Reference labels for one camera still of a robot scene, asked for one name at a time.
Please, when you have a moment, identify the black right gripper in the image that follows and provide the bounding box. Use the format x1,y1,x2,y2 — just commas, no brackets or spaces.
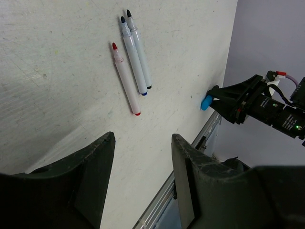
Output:
207,74,305,140

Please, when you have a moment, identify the blue cap white marker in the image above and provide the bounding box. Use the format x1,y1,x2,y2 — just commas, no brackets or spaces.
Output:
121,16,148,96

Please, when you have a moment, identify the red cap white marker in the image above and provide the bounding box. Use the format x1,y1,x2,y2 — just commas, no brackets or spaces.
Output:
112,42,141,116

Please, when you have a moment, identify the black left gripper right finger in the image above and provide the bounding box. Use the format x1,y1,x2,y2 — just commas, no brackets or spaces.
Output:
172,134,305,229

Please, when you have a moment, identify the aluminium frame rail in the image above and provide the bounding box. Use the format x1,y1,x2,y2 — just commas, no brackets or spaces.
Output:
134,112,222,229

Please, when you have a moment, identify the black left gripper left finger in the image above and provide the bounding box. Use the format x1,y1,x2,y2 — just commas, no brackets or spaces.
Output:
0,132,115,229

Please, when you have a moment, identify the black cap silver pen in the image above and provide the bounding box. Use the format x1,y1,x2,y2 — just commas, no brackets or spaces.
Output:
126,10,152,90

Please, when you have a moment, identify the light blue cap black highlighter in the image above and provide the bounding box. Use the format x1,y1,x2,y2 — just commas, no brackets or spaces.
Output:
201,95,213,111

